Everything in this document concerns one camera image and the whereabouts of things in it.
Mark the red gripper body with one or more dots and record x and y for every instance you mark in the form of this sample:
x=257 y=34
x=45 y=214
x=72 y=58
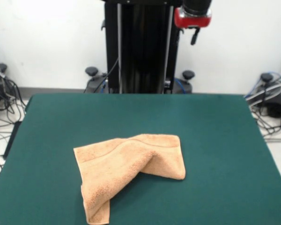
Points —
x=192 y=22

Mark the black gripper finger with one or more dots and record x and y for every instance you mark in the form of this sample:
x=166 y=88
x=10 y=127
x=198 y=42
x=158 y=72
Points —
x=194 y=36

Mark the tan terry towel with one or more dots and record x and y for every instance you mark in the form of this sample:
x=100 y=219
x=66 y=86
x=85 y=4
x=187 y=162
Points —
x=121 y=168

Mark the dark green tablecloth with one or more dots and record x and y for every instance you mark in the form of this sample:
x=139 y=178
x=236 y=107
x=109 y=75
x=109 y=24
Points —
x=213 y=140

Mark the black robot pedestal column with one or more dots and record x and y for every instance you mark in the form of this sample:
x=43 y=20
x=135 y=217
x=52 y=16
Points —
x=142 y=47

